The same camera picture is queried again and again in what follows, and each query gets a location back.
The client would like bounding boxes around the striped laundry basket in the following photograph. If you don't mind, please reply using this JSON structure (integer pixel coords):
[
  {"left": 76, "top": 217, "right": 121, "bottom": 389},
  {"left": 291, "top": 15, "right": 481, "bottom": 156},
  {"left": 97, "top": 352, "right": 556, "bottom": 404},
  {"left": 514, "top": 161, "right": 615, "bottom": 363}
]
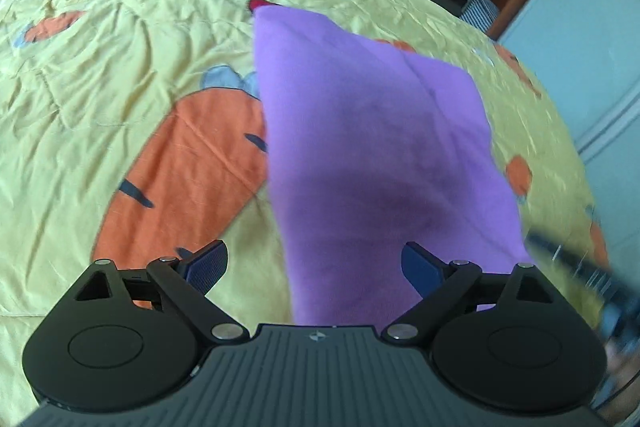
[{"left": 459, "top": 0, "right": 502, "bottom": 34}]

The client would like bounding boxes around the white wardrobe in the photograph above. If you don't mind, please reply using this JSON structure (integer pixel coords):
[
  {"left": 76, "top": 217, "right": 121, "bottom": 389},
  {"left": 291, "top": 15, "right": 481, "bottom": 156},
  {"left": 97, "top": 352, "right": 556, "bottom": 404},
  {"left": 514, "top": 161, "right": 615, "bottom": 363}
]
[{"left": 497, "top": 0, "right": 640, "bottom": 168}]

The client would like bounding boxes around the purple garment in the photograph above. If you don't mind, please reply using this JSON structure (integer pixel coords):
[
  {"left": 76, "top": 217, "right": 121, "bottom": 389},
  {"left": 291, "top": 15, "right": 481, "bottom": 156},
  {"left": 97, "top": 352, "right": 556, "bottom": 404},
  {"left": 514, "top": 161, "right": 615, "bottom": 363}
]
[{"left": 252, "top": 4, "right": 538, "bottom": 327}]

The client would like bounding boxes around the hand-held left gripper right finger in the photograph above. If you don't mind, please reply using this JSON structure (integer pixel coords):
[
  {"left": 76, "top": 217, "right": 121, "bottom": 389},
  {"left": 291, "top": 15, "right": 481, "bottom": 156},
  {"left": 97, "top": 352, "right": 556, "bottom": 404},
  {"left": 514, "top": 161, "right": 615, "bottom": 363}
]
[{"left": 381, "top": 242, "right": 557, "bottom": 344}]

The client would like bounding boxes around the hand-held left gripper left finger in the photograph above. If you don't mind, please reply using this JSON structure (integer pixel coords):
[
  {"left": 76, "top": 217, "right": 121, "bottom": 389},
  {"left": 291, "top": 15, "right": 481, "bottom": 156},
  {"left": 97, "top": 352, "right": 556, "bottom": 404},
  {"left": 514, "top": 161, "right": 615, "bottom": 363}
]
[{"left": 74, "top": 239, "right": 251, "bottom": 344}]

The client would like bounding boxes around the yellow carrot print blanket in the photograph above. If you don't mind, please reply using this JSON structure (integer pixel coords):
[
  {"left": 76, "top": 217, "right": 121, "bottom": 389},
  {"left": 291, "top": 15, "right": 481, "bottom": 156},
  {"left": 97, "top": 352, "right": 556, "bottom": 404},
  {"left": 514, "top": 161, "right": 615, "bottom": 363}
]
[{"left": 0, "top": 0, "right": 611, "bottom": 427}]

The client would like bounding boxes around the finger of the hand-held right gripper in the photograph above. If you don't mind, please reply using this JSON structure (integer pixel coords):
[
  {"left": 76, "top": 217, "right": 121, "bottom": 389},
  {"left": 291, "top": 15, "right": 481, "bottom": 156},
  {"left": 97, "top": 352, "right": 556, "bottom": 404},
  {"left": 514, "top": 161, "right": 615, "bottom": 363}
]
[{"left": 525, "top": 231, "right": 613, "bottom": 295}]

